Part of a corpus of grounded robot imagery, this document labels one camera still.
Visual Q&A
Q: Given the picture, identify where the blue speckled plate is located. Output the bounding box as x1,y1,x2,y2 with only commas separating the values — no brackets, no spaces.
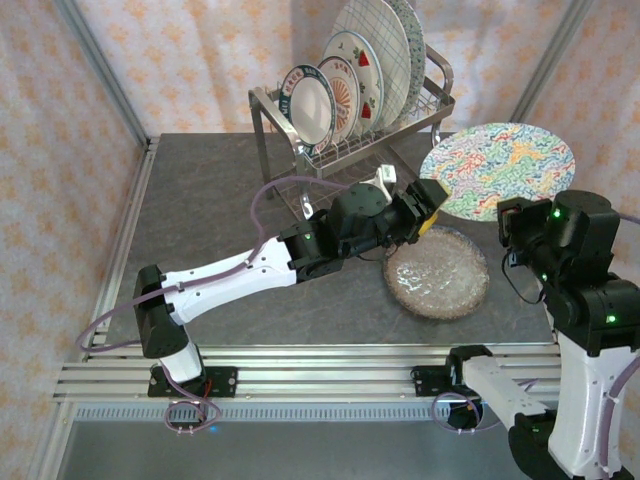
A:
384,0,428,121

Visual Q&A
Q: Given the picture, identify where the aluminium table edge rail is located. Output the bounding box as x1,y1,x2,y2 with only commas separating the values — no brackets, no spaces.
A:
77,137,161,361

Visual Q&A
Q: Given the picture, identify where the blue grid line plate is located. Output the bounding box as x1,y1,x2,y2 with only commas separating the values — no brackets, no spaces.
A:
330,0,414,129

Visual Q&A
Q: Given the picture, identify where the orange sunburst plate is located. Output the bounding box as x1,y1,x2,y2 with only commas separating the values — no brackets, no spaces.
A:
317,55,362,141

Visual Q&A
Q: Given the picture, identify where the slotted grey cable duct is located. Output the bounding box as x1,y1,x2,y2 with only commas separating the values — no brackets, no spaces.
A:
64,403,516,424

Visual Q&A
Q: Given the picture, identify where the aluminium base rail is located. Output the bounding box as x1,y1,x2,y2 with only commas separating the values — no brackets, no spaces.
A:
52,344,566,404

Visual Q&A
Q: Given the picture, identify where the strawberry print plate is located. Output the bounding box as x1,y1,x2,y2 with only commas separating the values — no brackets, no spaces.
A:
322,30,385,135

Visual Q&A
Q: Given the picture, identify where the stainless steel dish rack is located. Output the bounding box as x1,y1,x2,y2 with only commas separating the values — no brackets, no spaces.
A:
248,42,457,221

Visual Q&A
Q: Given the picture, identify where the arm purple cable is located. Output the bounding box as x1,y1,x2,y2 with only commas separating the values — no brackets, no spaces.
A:
75,177,351,435
432,212,640,474

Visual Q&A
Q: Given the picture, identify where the colourful squiggle pattern plate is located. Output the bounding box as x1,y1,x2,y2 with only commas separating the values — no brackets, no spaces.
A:
418,121,577,222

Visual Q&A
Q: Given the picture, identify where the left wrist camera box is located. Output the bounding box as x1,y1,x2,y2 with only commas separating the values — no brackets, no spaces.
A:
372,164,399,201

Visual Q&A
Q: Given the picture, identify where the aluminium frame post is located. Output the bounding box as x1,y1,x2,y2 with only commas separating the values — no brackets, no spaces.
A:
52,0,154,149
499,0,594,131

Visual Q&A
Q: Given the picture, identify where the green rimmed white plate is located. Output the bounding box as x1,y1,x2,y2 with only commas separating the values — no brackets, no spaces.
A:
277,63,337,147

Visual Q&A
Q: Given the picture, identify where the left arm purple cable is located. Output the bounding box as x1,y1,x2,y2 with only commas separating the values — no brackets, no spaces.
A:
75,177,351,435

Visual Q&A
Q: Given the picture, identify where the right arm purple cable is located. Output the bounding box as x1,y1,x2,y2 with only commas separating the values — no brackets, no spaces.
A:
432,212,640,474

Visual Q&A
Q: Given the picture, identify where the clear glass plate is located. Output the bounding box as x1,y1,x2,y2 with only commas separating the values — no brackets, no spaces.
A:
382,224,490,321

